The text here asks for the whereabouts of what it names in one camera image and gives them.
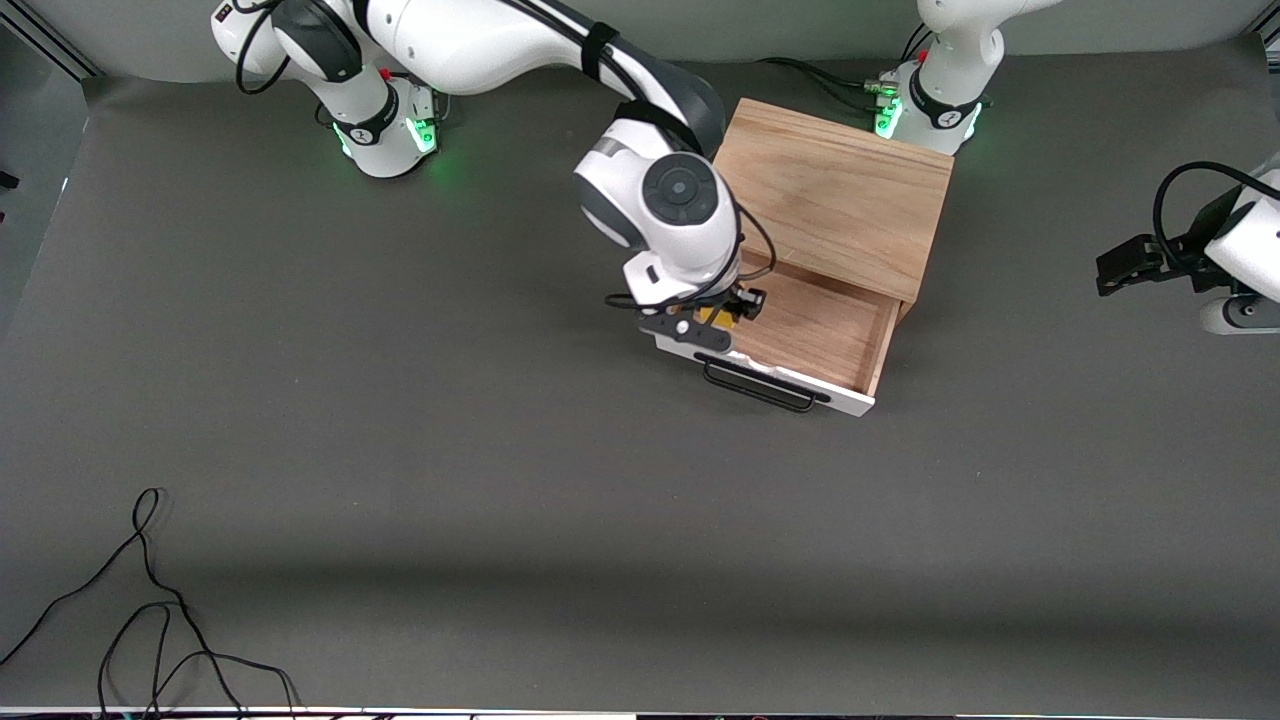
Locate black metal drawer handle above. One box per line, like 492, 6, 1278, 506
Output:
695, 353, 833, 413

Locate black left arm base cables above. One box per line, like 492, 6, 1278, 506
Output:
755, 25, 936, 113

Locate wooden drawer with white front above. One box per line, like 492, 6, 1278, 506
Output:
652, 248, 901, 418

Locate thin black loose cable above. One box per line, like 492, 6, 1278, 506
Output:
0, 487, 301, 720

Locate wooden drawer cabinet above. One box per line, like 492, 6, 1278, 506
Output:
713, 97, 956, 321

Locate dark grey table cover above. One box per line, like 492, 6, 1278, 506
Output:
0, 40, 1280, 716

